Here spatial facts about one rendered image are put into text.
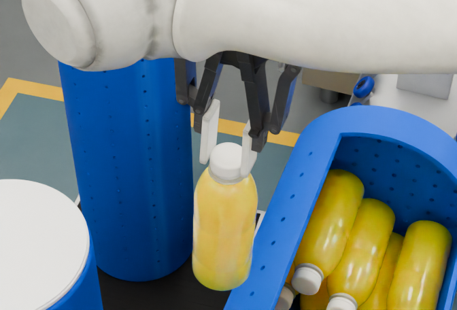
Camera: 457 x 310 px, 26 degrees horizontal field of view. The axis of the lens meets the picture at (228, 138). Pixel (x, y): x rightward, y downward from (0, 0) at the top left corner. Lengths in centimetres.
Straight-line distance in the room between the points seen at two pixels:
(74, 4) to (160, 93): 149
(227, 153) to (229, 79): 228
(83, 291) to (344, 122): 46
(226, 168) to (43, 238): 56
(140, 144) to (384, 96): 58
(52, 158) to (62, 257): 161
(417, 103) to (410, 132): 50
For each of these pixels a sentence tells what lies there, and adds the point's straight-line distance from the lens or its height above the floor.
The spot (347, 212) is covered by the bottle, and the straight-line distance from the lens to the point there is 141.
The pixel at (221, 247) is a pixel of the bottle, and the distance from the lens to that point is 109.
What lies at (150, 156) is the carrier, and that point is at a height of 61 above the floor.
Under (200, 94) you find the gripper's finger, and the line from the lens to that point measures 96.
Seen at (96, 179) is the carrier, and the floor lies 52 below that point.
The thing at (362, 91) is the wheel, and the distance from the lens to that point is 184.
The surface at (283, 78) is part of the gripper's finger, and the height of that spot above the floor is 160.
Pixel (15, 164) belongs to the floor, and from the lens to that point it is 309.
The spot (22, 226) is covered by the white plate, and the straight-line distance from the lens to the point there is 154.
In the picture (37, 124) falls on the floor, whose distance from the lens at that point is 320.
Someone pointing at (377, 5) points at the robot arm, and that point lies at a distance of 63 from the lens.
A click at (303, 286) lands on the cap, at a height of 110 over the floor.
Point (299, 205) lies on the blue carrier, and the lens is 131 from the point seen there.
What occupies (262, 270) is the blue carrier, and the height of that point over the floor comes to 120.
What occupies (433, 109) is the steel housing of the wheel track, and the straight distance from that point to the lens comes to 189.
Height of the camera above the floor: 220
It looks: 45 degrees down
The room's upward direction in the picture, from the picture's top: straight up
